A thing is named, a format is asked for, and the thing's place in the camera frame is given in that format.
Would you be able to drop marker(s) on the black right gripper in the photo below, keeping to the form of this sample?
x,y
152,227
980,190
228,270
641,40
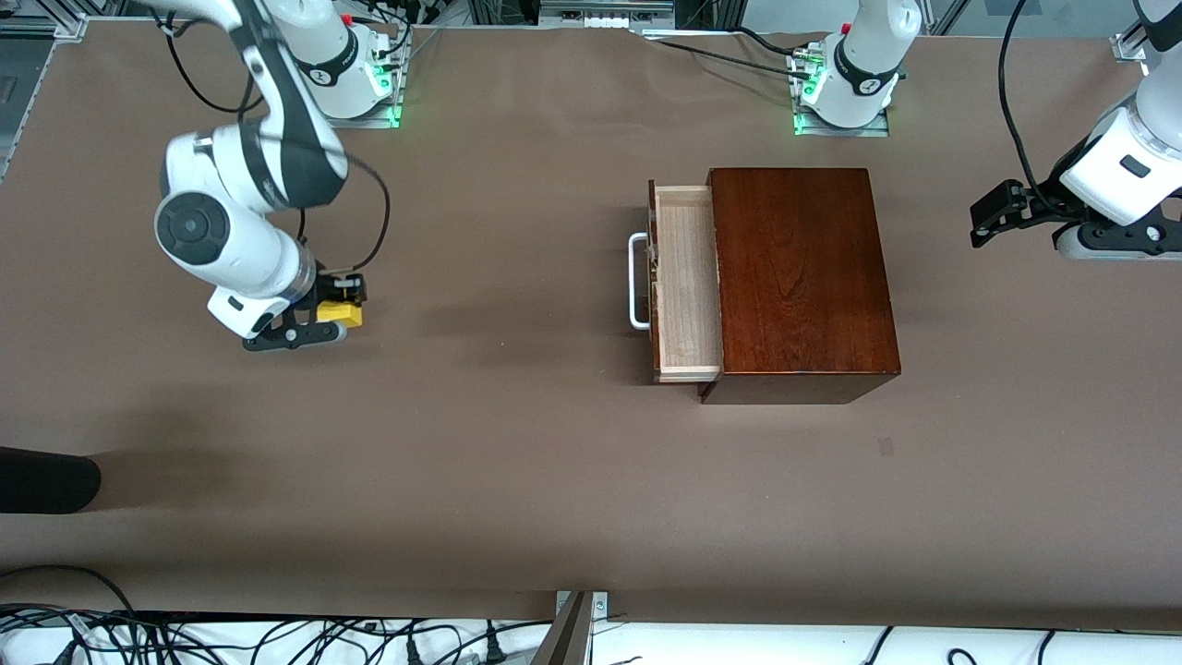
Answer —
x,y
330,287

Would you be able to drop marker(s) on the black ribbed cylinder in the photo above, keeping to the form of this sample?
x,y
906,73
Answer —
x,y
46,480

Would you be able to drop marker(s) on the aluminium frame rail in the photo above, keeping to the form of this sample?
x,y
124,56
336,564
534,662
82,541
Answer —
x,y
37,26

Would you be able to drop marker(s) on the aluminium frame corner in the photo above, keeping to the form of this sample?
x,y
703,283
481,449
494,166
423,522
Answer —
x,y
1131,44

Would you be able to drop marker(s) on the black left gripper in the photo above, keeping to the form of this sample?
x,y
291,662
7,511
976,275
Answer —
x,y
1042,204

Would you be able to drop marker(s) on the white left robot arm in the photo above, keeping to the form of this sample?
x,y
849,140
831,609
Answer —
x,y
1127,157

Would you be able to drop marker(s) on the black power plug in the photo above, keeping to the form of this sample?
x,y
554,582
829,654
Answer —
x,y
414,654
494,651

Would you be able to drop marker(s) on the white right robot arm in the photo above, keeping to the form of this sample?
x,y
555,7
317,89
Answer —
x,y
212,231

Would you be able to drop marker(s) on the metal equipment rack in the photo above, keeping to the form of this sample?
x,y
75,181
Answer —
x,y
600,14

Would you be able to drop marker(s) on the yellow wooden block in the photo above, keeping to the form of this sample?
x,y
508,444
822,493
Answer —
x,y
340,315

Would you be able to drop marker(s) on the light wooden drawer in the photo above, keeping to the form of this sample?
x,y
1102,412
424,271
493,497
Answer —
x,y
688,323

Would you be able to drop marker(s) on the dark brown wooden cabinet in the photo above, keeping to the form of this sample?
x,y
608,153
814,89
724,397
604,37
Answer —
x,y
803,277

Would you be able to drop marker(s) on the aluminium profile bar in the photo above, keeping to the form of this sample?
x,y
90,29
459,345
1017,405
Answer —
x,y
568,637

